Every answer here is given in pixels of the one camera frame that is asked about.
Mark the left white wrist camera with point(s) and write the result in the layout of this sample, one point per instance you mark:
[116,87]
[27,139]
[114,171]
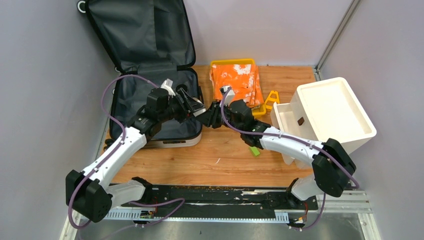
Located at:
[167,85]

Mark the yellow plastic tray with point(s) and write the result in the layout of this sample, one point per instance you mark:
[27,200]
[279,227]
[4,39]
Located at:
[258,111]

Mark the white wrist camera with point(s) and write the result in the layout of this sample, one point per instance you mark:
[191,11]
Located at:
[167,85]
[227,95]

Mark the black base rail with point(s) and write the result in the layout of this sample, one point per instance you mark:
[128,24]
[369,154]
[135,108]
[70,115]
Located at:
[224,202]

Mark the black white space suitcase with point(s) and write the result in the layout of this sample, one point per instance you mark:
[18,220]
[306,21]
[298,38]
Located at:
[148,41]

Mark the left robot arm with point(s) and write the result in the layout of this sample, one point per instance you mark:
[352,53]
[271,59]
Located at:
[89,192]

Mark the small green block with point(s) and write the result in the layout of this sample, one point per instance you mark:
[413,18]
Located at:
[255,151]

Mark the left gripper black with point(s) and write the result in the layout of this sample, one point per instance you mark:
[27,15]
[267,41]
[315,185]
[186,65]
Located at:
[192,104]

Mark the yellow triangular bracket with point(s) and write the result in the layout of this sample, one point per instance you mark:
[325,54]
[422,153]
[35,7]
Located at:
[272,98]

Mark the round black lid compact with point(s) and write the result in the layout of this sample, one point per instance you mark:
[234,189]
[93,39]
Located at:
[182,88]

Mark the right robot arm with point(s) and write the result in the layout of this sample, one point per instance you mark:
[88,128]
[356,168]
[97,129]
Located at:
[332,166]

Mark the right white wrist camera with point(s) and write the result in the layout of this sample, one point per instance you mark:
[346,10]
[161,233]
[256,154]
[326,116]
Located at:
[227,95]

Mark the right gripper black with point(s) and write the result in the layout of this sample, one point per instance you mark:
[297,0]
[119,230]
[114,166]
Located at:
[210,117]

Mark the white drawer cabinet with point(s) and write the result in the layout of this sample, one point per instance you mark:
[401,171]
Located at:
[325,109]

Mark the orange tie-dye jeans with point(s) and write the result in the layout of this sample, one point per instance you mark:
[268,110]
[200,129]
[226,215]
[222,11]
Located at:
[236,84]

